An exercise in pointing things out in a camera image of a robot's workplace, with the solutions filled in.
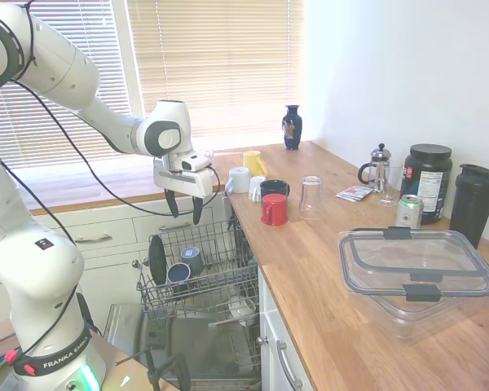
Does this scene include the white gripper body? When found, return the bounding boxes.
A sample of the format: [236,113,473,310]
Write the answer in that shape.
[152,156,215,200]

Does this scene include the large white mug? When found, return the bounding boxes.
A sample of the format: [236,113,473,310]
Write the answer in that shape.
[224,166,253,195]

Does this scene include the grey-blue mug with sticker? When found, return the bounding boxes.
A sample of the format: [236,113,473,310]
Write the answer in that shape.
[180,245,206,276]

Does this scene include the small white printed mug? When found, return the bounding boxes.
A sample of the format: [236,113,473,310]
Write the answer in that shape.
[248,175,267,203]

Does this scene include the yellow mug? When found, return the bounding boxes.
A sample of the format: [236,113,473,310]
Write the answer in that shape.
[242,150,269,178]

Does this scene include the red enamel mug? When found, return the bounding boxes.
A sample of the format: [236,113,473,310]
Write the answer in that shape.
[260,193,289,226]

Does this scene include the black mug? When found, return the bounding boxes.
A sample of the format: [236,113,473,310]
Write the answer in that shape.
[259,179,291,200]

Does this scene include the stainless dishwasher door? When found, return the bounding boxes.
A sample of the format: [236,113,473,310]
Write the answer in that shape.
[104,303,262,391]

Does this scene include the dark plate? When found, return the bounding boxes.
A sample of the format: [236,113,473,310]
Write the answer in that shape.
[148,234,167,286]

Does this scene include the white kitchen cabinet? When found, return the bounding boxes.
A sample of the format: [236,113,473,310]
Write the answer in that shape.
[0,191,233,331]
[257,266,315,391]

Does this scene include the white bowl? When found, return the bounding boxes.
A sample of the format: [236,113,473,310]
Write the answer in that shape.
[227,295,257,327]

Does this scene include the clear tumbler glass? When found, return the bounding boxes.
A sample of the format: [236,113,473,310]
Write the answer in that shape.
[298,174,325,221]

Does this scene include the dark blue vase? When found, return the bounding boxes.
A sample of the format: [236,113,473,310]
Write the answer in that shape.
[283,104,303,152]

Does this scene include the beige window blind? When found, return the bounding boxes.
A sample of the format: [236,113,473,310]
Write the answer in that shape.
[126,0,306,142]

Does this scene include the red white sachet packets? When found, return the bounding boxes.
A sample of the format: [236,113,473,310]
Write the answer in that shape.
[335,185,374,203]

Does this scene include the glass French press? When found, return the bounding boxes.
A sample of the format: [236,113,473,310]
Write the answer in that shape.
[357,143,392,193]

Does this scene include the white window blind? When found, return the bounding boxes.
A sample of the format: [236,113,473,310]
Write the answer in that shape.
[0,0,134,158]

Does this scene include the tall clear glass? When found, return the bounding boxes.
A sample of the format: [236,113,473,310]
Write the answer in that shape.
[377,161,404,209]

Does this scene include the white green drink can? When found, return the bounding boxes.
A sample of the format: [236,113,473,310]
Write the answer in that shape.
[394,194,425,229]

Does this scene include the black protein powder tub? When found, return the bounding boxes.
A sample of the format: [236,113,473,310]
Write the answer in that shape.
[399,143,453,225]

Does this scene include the clear plastic lidded container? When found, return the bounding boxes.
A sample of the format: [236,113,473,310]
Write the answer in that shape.
[337,226,489,341]

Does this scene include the black shaker bottle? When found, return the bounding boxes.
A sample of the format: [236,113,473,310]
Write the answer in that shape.
[448,163,489,250]

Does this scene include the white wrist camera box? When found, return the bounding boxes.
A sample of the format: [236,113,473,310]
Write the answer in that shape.
[174,152,212,173]

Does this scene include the wire dishwasher rack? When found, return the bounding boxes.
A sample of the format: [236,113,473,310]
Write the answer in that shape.
[207,280,262,367]
[136,217,260,314]

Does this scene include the black camera stand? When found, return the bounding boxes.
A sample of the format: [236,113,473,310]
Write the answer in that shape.
[116,344,192,391]

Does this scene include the black cable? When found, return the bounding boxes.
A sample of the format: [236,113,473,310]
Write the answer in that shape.
[0,0,221,367]

